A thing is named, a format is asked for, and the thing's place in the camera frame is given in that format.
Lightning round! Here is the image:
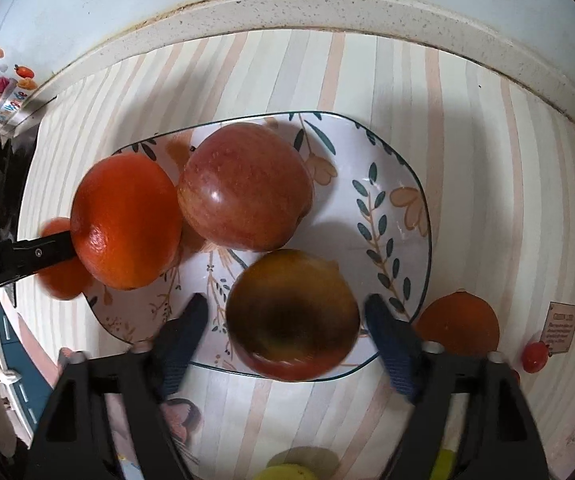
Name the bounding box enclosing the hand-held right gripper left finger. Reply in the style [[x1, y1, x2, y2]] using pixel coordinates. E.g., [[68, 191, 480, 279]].
[[22, 292, 211, 480]]

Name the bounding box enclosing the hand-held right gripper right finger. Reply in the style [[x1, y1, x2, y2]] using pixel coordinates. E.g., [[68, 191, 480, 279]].
[[364, 293, 551, 480]]

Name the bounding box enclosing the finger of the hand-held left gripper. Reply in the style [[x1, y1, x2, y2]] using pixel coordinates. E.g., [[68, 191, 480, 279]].
[[10, 232, 78, 277]]

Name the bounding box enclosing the small orange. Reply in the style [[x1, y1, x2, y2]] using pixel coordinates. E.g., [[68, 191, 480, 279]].
[[412, 290, 501, 356], [38, 217, 96, 301]]

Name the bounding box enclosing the large orange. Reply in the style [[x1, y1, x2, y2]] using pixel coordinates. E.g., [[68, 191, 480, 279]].
[[70, 154, 184, 291]]

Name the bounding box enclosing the dark red apple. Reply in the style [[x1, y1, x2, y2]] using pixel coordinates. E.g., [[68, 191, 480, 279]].
[[226, 248, 361, 382]]

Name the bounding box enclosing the green round fruit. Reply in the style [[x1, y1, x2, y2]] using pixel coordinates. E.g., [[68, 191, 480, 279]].
[[252, 464, 318, 480], [430, 449, 458, 480]]

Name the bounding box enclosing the floral ceramic plate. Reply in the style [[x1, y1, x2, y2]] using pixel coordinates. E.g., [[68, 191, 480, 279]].
[[88, 111, 433, 384]]

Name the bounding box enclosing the black cooktop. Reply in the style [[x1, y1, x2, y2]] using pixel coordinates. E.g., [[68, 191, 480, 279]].
[[0, 127, 43, 241]]

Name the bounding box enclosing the brown mat label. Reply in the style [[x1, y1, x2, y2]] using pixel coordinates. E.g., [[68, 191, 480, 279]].
[[545, 301, 575, 356]]

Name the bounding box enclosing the striped table mat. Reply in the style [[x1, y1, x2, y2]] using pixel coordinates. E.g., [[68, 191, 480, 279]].
[[15, 27, 575, 480]]

